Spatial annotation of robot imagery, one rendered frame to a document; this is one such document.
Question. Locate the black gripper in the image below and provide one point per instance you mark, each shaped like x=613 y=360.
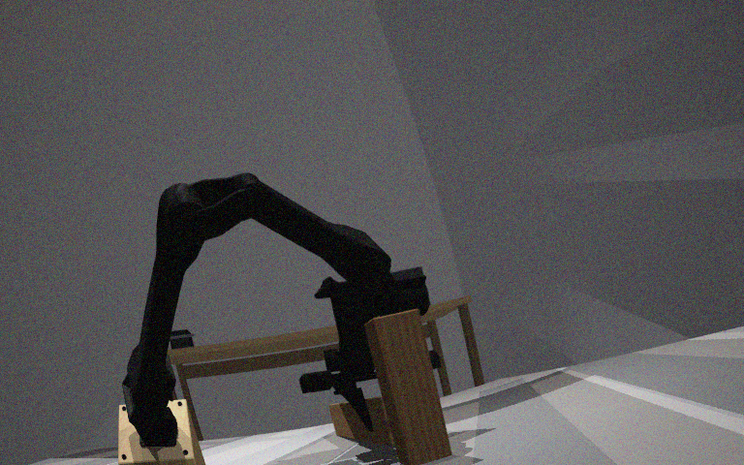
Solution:
x=357 y=356

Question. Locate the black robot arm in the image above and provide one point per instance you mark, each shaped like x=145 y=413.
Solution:
x=190 y=214

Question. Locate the brown wooden post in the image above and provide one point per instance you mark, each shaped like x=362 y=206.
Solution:
x=406 y=380

